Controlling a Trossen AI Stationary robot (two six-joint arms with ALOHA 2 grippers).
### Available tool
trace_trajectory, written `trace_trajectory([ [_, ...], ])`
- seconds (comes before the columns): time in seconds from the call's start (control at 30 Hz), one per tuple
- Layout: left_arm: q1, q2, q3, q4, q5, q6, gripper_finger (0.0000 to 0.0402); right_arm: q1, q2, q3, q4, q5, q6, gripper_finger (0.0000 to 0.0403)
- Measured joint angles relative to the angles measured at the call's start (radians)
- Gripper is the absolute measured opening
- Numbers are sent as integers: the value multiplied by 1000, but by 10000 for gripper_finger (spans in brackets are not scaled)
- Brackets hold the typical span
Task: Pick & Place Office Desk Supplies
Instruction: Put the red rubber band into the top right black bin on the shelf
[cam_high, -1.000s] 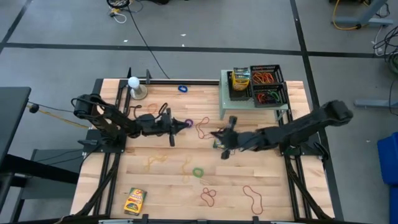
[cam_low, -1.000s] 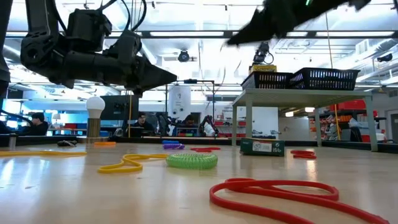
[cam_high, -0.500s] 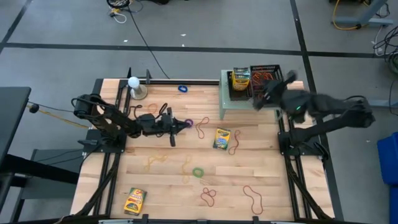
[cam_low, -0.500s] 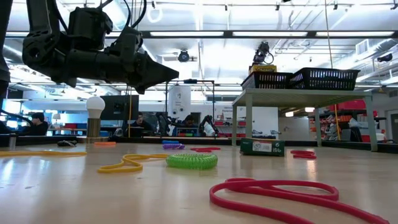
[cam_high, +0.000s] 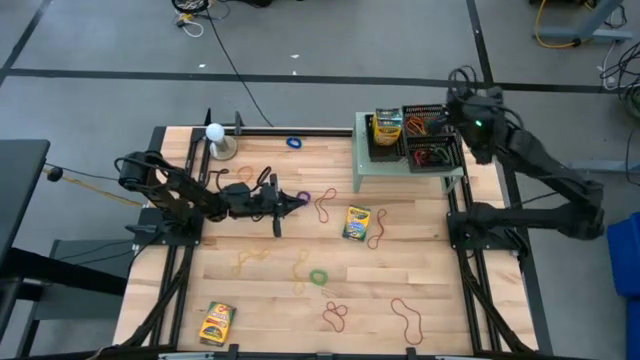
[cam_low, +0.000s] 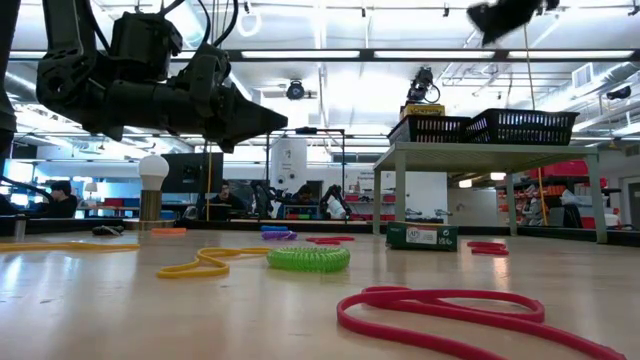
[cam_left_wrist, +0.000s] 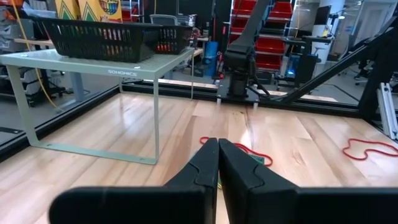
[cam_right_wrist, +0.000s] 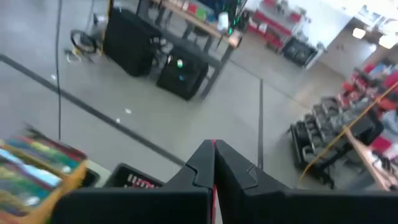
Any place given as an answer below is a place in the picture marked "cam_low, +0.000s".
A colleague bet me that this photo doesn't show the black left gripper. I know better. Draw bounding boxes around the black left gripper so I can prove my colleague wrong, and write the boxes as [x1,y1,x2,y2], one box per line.
[102,43,289,154]

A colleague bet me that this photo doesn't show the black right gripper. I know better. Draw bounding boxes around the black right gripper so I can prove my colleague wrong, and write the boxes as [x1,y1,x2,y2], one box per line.
[467,0,559,45]

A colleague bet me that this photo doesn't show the black plastic mesh basket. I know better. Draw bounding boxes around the black plastic mesh basket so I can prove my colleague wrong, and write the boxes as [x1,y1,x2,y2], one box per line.
[464,108,582,147]
[388,114,475,146]

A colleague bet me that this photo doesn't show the yellow green Crayola crayon box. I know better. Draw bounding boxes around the yellow green Crayola crayon box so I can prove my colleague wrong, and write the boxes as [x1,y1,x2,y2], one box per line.
[398,102,447,121]

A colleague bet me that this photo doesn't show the red rubber band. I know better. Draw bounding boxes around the red rubber band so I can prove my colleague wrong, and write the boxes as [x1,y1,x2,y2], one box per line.
[335,284,629,360]
[305,235,357,247]
[466,240,511,257]

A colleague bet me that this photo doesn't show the white bulb desk lamp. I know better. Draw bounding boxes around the white bulb desk lamp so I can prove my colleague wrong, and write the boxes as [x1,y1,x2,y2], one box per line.
[123,153,175,231]

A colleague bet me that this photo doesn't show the black background monitor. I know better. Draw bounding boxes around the black background monitor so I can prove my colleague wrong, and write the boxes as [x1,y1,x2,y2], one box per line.
[160,151,225,195]

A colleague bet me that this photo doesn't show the person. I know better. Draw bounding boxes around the person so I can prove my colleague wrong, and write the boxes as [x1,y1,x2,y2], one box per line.
[41,178,80,220]
[291,183,324,207]
[207,179,248,217]

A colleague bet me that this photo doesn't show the purple coil wristband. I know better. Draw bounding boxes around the purple coil wristband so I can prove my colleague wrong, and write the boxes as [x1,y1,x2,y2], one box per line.
[259,230,300,242]

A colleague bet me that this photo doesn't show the sage green metal riser shelf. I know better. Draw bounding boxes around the sage green metal riser shelf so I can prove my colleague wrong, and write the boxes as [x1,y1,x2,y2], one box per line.
[372,142,610,246]

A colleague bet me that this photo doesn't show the green coil wristband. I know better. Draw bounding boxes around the green coil wristband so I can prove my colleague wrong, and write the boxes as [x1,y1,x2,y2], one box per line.
[266,246,352,274]

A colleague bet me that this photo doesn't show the rolling rack of parts bins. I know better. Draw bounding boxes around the rolling rack of parts bins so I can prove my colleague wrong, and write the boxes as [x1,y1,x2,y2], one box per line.
[494,158,610,230]

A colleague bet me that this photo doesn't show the yellow rubber band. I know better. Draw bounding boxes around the yellow rubber band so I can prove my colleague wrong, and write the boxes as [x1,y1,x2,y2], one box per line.
[0,241,142,254]
[156,246,272,280]

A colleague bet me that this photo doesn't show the small black object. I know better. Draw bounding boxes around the small black object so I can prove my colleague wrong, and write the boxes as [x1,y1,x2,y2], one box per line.
[90,224,126,238]

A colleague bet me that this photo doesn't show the yellow blue Crayola crayon box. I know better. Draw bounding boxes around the yellow blue Crayola crayon box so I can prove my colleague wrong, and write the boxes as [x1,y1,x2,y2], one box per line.
[385,221,460,253]

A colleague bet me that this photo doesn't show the black overhead camera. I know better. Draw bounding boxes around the black overhead camera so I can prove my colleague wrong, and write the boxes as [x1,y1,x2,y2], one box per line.
[285,78,307,102]

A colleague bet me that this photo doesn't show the black ceiling camera with cable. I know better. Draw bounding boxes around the black ceiling camera with cable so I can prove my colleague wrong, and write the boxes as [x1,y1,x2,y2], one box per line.
[405,66,442,105]

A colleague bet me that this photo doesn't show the white hanging cable loop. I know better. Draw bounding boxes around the white hanging cable loop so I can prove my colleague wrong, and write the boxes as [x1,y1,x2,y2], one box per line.
[235,8,263,39]

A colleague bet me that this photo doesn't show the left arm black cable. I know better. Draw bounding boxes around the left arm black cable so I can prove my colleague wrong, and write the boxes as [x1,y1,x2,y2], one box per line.
[158,0,241,49]

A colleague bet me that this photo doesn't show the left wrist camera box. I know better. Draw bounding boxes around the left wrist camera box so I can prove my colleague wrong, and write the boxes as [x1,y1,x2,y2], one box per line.
[108,10,185,84]

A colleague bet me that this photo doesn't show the yellow hanging cable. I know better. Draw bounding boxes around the yellow hanging cable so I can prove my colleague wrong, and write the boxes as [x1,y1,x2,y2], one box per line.
[535,167,550,227]

